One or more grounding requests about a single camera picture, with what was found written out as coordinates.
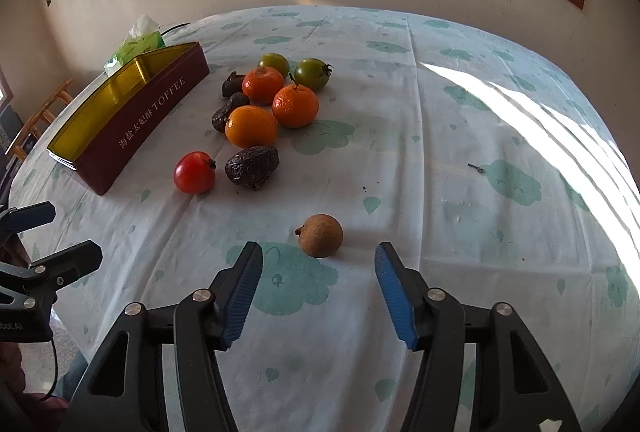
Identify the dark red clothing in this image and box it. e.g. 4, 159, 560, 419
0, 342, 68, 432

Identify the light orange tangerine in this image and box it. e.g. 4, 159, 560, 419
224, 105, 279, 149

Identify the small dried date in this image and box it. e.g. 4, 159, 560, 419
221, 71, 247, 98
211, 92, 251, 133

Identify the brown longan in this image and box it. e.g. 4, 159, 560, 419
295, 213, 344, 258

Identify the red tomato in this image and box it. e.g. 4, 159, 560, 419
173, 151, 217, 194

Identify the cloud print tablecloth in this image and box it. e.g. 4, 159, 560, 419
7, 5, 640, 432

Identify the dark orange tangerine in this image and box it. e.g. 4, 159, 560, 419
242, 67, 285, 106

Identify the green tissue pack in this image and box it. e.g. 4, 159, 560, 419
103, 15, 166, 77

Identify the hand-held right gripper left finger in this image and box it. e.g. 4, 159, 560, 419
59, 241, 264, 432

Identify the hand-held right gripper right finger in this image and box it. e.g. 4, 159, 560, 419
375, 241, 583, 432

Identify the green tomato with stem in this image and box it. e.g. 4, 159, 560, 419
293, 58, 335, 92

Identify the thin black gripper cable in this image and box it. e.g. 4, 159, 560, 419
30, 337, 58, 400

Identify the wooden chair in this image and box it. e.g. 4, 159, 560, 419
5, 77, 75, 158

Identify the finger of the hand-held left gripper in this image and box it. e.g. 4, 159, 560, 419
22, 239, 104, 310
0, 201, 56, 239

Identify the maroon rectangular tin box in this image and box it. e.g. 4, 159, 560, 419
46, 41, 211, 196

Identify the large dried date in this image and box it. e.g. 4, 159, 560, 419
224, 145, 280, 191

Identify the green tomato without stem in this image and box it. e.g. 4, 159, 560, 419
257, 53, 291, 80

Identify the orange tangerine with stem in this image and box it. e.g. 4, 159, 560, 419
272, 72, 320, 129

